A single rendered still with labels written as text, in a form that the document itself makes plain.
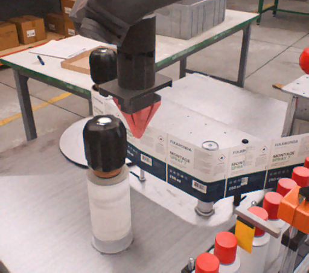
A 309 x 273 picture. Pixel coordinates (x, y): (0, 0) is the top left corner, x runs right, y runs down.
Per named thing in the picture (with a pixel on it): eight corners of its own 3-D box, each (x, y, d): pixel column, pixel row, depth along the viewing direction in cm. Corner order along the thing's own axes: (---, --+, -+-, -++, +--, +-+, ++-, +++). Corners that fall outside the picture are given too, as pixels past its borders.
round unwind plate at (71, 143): (115, 109, 135) (115, 105, 135) (177, 140, 116) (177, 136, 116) (41, 140, 116) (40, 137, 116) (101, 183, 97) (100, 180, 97)
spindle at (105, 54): (111, 127, 121) (105, 43, 107) (128, 136, 116) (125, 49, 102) (89, 137, 116) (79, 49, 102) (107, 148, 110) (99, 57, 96)
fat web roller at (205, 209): (203, 200, 92) (208, 136, 82) (218, 209, 89) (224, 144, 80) (191, 209, 89) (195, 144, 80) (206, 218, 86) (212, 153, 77)
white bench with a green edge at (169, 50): (180, 82, 378) (183, 3, 340) (247, 101, 339) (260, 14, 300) (23, 171, 246) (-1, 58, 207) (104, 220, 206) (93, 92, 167)
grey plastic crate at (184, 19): (180, 14, 299) (181, -14, 288) (226, 21, 279) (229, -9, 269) (137, 31, 255) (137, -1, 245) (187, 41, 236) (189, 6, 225)
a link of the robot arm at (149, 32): (139, 12, 47) (164, 5, 51) (99, 5, 50) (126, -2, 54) (139, 64, 50) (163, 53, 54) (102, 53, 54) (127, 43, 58)
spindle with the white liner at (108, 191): (114, 217, 86) (107, 104, 72) (140, 237, 81) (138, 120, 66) (84, 238, 81) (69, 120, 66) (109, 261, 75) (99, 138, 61)
